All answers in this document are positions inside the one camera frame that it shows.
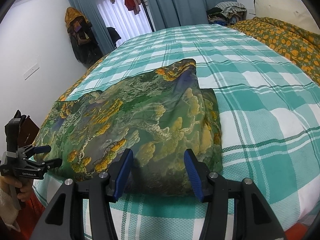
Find green landscape print padded jacket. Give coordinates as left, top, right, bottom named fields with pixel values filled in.
left=34, top=59, right=222, bottom=196

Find person's cream sleeve forearm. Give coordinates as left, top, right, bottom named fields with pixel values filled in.
left=0, top=189, right=21, bottom=232

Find pile of clothes by bed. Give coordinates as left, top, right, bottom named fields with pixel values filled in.
left=207, top=1, right=247, bottom=27

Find person's left hand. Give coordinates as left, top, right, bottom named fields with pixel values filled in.
left=1, top=176, right=33, bottom=202

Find dark wooden dresser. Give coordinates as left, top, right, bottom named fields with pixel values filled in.
left=17, top=116, right=40, bottom=148

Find teal white plaid bed sheet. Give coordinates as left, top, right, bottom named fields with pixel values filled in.
left=32, top=23, right=320, bottom=240

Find coats hanging on rack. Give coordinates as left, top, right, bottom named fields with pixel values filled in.
left=65, top=7, right=103, bottom=68

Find blue curtain left panel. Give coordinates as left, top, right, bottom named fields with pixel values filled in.
left=69, top=0, right=115, bottom=55

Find red garment hanging outside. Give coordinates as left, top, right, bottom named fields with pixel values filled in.
left=124, top=0, right=142, bottom=15

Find orange floral green quilt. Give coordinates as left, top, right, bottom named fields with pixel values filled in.
left=59, top=17, right=319, bottom=101

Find cream bed headboard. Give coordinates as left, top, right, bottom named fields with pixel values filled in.
left=254, top=0, right=319, bottom=34

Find white wall switch plate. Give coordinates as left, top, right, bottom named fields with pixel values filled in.
left=23, top=63, right=40, bottom=80

